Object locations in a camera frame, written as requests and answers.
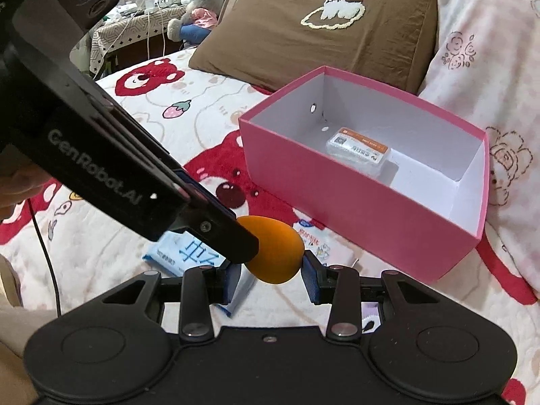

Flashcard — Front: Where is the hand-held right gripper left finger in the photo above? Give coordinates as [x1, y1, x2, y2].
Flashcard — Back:
[101, 262, 244, 344]

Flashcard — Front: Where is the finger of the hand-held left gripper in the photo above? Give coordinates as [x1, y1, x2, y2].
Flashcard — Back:
[90, 88, 238, 220]
[168, 204, 260, 265]

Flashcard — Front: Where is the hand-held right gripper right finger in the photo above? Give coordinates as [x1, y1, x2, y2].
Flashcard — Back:
[302, 251, 440, 344]

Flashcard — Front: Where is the white wet tissue pack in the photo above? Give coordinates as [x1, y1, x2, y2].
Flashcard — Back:
[295, 218, 359, 269]

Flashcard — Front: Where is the orange makeup sponge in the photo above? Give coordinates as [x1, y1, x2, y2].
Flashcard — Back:
[237, 215, 305, 285]

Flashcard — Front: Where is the blue wet wipes pack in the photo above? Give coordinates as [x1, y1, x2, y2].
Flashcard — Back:
[142, 232, 256, 318]

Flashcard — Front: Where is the pink cardboard box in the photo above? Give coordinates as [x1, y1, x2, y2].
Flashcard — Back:
[238, 65, 490, 281]

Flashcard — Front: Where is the person's left hand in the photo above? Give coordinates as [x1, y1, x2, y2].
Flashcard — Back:
[0, 164, 48, 222]

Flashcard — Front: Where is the bear printed blanket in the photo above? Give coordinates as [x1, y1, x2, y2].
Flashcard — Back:
[0, 46, 540, 405]

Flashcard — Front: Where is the table with patterned cloth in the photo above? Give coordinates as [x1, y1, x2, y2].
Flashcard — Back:
[90, 4, 191, 74]

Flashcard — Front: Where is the clear face mask packet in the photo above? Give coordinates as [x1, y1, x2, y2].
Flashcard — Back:
[325, 127, 391, 177]

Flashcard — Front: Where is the grey plush toy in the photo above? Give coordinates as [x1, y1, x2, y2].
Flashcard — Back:
[167, 0, 225, 48]

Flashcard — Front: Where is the brown pillow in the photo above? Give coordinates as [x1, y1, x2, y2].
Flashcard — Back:
[188, 0, 439, 96]

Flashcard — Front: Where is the pink checked pillow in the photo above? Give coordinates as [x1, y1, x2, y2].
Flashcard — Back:
[417, 0, 540, 306]

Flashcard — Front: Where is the black cable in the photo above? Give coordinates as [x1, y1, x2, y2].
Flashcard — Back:
[27, 200, 62, 318]

